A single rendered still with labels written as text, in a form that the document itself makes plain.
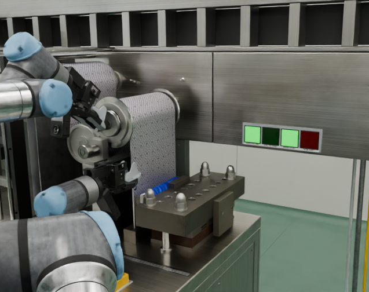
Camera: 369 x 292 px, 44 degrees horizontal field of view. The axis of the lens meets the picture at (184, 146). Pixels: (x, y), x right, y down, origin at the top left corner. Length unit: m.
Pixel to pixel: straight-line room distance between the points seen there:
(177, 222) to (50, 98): 0.50
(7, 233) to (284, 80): 0.94
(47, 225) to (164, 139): 0.77
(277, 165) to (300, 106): 2.63
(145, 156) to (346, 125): 0.58
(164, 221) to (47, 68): 0.50
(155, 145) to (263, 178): 2.74
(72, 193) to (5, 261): 0.42
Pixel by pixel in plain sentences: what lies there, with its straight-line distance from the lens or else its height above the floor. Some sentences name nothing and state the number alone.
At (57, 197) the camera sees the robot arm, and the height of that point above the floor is 1.14.
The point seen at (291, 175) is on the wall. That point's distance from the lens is 3.98.
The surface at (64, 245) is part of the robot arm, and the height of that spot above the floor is 1.19.
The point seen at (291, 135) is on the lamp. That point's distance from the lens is 1.41.
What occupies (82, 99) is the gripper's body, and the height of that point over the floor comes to 1.33.
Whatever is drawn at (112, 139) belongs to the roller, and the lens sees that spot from 1.32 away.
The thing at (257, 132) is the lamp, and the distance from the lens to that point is 1.44.
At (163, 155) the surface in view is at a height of 1.12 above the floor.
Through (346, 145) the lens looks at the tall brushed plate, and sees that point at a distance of 1.38.
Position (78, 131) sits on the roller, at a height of 1.21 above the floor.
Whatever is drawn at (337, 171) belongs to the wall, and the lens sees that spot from 3.87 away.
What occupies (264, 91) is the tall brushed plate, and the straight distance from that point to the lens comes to 1.42.
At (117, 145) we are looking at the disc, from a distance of 1.32.
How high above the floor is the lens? 1.48
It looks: 13 degrees down
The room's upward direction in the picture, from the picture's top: 1 degrees counter-clockwise
